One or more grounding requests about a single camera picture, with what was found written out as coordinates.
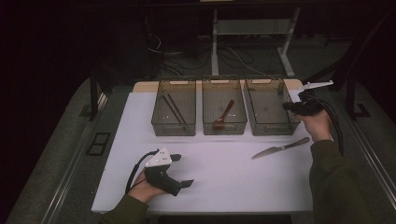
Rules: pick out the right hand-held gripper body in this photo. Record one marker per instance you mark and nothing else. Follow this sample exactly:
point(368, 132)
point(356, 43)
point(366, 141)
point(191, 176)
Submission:
point(306, 105)

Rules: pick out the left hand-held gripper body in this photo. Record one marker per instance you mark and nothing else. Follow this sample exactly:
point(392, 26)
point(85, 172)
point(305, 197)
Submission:
point(163, 182)

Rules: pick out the clear brown plastic bin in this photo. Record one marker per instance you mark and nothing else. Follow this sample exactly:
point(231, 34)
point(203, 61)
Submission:
point(158, 109)
point(267, 105)
point(211, 102)

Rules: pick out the brown wooden spoon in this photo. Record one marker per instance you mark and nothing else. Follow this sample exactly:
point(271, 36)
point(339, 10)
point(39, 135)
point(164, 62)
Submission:
point(218, 125)

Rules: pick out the person's right hand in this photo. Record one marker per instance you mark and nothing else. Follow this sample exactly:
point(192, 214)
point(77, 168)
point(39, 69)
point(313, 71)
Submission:
point(316, 126)

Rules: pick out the person's left hand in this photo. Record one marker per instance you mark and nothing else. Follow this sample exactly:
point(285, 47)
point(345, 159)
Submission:
point(143, 192)

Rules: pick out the white table mat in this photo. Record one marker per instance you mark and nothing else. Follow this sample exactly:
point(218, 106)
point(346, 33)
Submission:
point(211, 193)

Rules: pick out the metal table knife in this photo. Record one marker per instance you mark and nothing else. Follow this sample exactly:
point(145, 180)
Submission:
point(295, 143)

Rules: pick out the black metal stand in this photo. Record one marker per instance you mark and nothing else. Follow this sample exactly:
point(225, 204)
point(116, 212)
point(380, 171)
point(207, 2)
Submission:
point(351, 99)

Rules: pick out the white metal stand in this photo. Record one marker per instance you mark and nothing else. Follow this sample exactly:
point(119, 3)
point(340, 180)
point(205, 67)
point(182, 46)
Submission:
point(249, 27)

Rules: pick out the black rectangular floor frame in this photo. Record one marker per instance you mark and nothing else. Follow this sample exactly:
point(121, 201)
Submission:
point(99, 144)

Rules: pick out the metal floor rail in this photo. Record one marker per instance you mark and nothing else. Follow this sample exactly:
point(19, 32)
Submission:
point(375, 161)
point(64, 186)

